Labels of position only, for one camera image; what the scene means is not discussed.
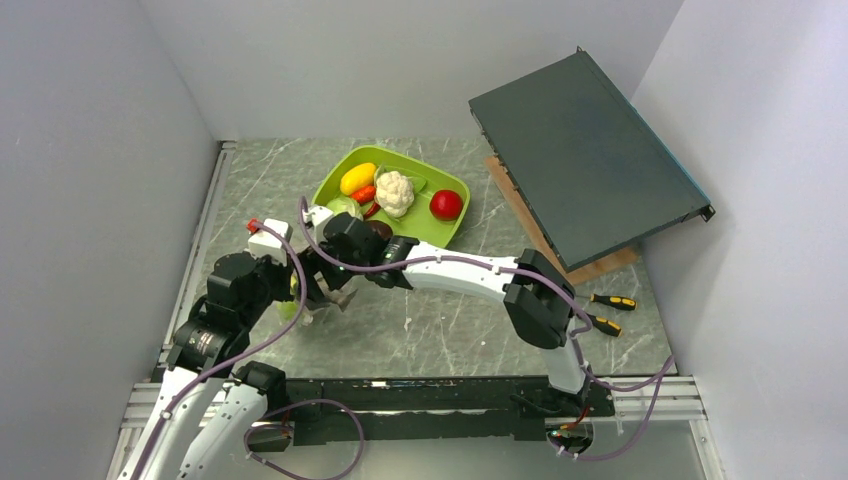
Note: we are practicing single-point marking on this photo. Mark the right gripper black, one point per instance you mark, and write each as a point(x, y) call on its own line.
point(316, 261)

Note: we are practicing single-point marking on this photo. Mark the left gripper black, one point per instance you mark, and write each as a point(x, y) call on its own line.
point(283, 272)

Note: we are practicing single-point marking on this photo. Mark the green toy celery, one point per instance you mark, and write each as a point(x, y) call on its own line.
point(286, 309)

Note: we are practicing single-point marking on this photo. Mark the clear zip top bag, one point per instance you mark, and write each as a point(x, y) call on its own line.
point(310, 311)

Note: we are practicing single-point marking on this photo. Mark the green toy cabbage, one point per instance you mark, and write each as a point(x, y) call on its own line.
point(345, 205)

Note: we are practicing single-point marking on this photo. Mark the grey toy fish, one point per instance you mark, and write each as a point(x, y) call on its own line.
point(339, 298)

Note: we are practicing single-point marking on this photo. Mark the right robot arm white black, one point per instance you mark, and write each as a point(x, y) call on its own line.
point(538, 300)

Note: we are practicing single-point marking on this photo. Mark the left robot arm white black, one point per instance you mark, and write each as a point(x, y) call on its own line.
point(205, 406)

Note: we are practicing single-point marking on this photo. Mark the white toy cauliflower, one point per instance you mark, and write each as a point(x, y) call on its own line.
point(395, 193)

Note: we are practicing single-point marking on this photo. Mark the green plastic tray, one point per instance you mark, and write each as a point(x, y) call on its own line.
point(418, 222)

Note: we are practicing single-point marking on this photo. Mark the dark grey metal case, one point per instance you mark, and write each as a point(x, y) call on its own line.
point(594, 175)

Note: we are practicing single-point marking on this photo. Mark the wooden board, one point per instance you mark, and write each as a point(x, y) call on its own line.
point(607, 264)

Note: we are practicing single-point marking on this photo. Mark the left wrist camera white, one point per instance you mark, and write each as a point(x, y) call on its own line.
point(264, 239)

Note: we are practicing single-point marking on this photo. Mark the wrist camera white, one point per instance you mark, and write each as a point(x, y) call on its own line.
point(264, 239)
point(316, 218)

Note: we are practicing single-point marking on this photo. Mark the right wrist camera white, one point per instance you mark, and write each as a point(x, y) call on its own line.
point(316, 218)

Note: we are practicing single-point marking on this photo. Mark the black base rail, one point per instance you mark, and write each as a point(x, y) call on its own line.
point(311, 412)

